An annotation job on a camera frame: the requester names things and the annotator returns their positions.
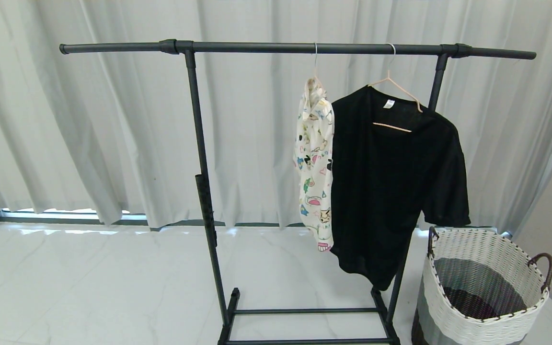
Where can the black short-sleeved shirt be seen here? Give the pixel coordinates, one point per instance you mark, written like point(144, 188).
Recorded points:
point(386, 191)

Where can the white curtain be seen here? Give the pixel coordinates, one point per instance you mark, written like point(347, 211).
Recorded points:
point(113, 120)

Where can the white laundry basket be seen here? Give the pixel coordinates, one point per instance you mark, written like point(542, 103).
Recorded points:
point(477, 244)

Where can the cream printed garment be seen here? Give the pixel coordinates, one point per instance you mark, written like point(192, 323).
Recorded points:
point(316, 143)

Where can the pink clothes hanger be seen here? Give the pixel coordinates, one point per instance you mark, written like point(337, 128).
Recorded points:
point(391, 127)
point(315, 60)

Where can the black clothes rack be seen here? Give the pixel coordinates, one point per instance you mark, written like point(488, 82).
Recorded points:
point(257, 47)

